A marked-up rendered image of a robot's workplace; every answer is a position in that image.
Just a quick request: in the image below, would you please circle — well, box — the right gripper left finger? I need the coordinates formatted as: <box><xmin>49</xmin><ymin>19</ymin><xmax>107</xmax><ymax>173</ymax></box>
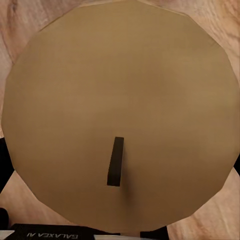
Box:
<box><xmin>0</xmin><ymin>138</ymin><xmax>15</xmax><ymax>193</ymax></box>

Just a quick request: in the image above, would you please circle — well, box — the pillar candle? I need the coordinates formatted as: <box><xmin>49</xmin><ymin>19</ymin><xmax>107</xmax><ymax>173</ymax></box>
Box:
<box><xmin>0</xmin><ymin>0</ymin><xmax>240</xmax><ymax>234</ymax></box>

